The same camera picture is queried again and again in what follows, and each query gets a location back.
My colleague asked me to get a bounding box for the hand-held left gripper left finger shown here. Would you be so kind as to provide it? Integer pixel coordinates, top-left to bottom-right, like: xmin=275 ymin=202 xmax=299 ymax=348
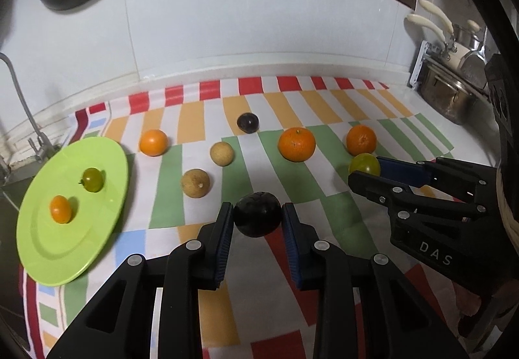
xmin=46 ymin=203 xmax=235 ymax=359

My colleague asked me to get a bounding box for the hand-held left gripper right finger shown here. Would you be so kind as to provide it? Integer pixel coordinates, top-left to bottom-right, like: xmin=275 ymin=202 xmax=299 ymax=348
xmin=282 ymin=203 xmax=473 ymax=359

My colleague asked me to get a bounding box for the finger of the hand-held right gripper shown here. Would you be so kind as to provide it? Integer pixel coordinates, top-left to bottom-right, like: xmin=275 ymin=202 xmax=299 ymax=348
xmin=349 ymin=171 xmax=480 ymax=222
xmin=377 ymin=157 xmax=499 ymax=202

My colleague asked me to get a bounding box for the green tomato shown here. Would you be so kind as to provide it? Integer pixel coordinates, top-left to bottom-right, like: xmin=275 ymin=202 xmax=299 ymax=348
xmin=80 ymin=167 xmax=105 ymax=193
xmin=349 ymin=153 xmax=381 ymax=178

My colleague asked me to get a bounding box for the large dark purple fruit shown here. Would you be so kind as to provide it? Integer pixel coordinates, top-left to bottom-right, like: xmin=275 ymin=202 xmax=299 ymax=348
xmin=234 ymin=191 xmax=282 ymax=238

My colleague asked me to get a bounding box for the large orange mandarin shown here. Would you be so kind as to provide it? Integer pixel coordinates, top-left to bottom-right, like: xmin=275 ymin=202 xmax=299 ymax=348
xmin=277 ymin=127 xmax=316 ymax=162

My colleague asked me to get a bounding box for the small dark purple fruit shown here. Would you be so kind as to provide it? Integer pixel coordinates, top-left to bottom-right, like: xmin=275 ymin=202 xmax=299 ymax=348
xmin=237 ymin=112 xmax=260 ymax=135

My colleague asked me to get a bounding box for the green plastic plate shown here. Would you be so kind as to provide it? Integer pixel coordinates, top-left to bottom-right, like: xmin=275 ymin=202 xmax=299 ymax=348
xmin=16 ymin=137 xmax=129 ymax=287

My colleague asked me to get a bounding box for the tan longan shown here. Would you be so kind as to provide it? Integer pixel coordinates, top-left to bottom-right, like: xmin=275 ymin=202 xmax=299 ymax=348
xmin=181 ymin=168 xmax=211 ymax=198
xmin=210 ymin=142 xmax=235 ymax=167

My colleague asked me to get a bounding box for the striped colourful cloth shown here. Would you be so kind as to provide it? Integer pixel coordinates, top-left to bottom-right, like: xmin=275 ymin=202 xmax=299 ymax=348
xmin=18 ymin=75 xmax=499 ymax=359

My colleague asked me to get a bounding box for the steel pot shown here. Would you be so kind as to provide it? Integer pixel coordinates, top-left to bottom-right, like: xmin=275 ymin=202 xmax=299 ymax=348
xmin=419 ymin=59 xmax=487 ymax=126

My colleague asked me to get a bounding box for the small orange mandarin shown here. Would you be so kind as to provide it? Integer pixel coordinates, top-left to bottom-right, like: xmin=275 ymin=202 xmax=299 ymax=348
xmin=139 ymin=129 xmax=169 ymax=157

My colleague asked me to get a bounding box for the steel pot lid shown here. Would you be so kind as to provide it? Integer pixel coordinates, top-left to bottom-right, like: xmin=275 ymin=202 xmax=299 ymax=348
xmin=460 ymin=51 xmax=487 ymax=90

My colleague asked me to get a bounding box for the steel saucepan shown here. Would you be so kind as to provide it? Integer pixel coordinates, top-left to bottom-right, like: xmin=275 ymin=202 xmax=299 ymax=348
xmin=451 ymin=19 xmax=487 ymax=59

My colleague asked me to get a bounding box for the small orange tomato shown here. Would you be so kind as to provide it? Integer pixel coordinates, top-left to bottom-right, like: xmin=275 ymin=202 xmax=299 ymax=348
xmin=49 ymin=195 xmax=74 ymax=225

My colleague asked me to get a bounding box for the steel faucet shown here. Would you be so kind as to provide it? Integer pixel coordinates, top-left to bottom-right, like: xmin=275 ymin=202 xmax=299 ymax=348
xmin=0 ymin=53 xmax=61 ymax=181

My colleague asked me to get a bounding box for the white wall rack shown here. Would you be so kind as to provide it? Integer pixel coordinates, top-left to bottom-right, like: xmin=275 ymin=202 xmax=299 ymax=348
xmin=409 ymin=40 xmax=432 ymax=90

